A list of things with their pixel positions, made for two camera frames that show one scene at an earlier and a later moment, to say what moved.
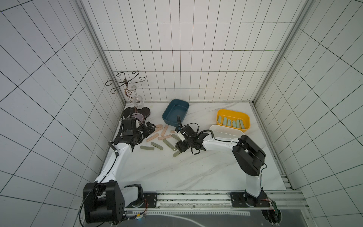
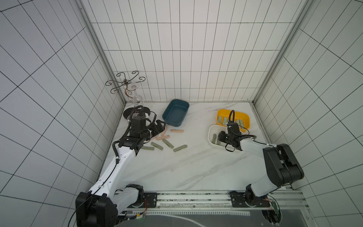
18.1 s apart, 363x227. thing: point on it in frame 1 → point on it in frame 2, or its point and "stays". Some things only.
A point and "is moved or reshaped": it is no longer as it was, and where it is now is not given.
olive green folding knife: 174,148 stays
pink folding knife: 164,137 stays
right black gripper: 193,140 → 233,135
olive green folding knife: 147,147 stays
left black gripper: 147,132 → 156,131
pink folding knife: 164,130 stays
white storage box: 219,135 stays
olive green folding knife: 160,147 stays
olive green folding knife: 176,153 is moved or reshaped
